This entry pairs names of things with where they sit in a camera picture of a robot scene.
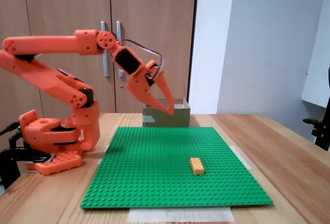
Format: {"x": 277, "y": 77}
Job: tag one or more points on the cardboard box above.
{"x": 180, "y": 118}

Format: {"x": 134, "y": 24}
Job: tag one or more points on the green lego baseplate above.
{"x": 154, "y": 172}

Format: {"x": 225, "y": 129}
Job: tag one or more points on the yellow lego block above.
{"x": 197, "y": 166}

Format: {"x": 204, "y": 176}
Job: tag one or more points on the wooden cabinet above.
{"x": 154, "y": 2}

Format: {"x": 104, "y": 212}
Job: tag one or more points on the wide translucent tape strip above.
{"x": 180, "y": 215}

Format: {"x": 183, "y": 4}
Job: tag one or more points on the black table clamp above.
{"x": 25, "y": 154}

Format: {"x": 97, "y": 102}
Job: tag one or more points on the white board panel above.
{"x": 319, "y": 66}

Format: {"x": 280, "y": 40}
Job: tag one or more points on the black chair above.
{"x": 322, "y": 131}

